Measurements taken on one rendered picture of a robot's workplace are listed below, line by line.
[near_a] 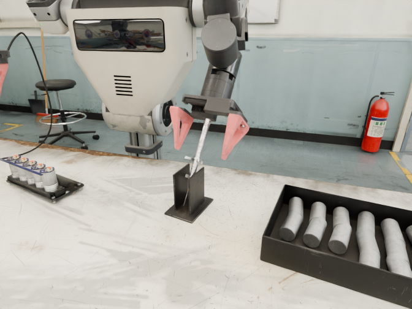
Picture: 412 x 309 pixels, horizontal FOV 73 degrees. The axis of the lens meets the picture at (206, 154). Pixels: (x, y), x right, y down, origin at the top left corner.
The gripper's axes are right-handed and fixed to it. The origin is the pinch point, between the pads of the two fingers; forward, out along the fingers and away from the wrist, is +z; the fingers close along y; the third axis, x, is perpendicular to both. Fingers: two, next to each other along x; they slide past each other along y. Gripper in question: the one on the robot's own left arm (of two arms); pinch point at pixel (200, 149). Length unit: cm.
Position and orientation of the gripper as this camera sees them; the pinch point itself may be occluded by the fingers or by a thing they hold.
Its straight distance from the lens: 51.5
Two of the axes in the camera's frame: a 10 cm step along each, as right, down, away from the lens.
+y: 8.9, 1.9, -4.2
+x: 3.8, 2.3, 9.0
